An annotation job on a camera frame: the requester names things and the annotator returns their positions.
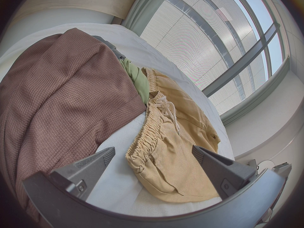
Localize brown waffle-knit top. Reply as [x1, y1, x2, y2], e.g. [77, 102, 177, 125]
[0, 28, 147, 223]

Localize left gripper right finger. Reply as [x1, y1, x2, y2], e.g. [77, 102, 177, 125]
[191, 145, 258, 199]

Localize window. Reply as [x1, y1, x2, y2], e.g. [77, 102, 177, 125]
[139, 0, 291, 117]

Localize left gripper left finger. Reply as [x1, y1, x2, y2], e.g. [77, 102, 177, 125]
[50, 147, 116, 198]

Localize green garment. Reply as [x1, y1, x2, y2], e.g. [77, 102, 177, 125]
[119, 58, 150, 104]

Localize black garment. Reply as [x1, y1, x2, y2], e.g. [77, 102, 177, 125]
[91, 34, 127, 62]

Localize bed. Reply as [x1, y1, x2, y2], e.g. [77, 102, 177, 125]
[0, 0, 235, 219]

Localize tan shorts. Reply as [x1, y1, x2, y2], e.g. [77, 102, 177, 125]
[125, 67, 222, 203]

